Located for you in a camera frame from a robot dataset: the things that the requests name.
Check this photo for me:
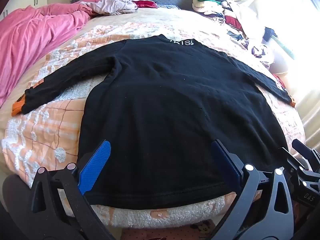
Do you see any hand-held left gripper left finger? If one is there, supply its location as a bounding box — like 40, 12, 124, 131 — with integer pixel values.
30, 140, 116, 240

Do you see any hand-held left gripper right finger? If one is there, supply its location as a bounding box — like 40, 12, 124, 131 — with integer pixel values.
209, 140, 295, 240

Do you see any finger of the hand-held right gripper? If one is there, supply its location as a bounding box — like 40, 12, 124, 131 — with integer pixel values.
278, 147, 311, 178
292, 139, 315, 162

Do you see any black sweater with orange cuffs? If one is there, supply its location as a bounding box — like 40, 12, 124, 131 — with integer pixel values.
12, 34, 296, 210

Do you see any plastic bag of clothes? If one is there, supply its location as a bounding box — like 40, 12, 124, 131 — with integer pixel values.
250, 42, 275, 65

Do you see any dark clothes heap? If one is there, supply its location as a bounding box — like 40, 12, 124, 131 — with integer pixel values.
264, 27, 278, 43

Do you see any pile of mixed clothes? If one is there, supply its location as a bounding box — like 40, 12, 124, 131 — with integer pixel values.
192, 0, 250, 43

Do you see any orange and white fleece blanket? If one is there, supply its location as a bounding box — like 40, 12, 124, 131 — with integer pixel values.
0, 6, 307, 230

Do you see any red bag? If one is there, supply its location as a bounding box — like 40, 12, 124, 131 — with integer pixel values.
272, 74, 287, 90

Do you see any pink printed cloth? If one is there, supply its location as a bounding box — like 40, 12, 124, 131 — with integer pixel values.
120, 219, 215, 240

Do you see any green edged white board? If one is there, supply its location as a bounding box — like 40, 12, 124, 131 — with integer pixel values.
272, 35, 295, 60

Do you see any white curtain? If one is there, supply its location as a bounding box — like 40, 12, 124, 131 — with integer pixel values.
229, 0, 320, 130

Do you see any pink duvet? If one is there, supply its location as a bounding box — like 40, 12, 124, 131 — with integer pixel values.
0, 4, 100, 108

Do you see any lilac crumpled garment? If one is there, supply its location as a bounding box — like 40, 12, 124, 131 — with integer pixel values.
80, 0, 138, 15

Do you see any red garment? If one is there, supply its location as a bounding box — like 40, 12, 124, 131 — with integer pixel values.
134, 0, 157, 8

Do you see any blue patterned cloth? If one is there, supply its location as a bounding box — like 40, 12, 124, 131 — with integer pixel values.
157, 3, 179, 10

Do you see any cream wardrobe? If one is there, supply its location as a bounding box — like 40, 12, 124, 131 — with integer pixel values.
0, 0, 73, 20

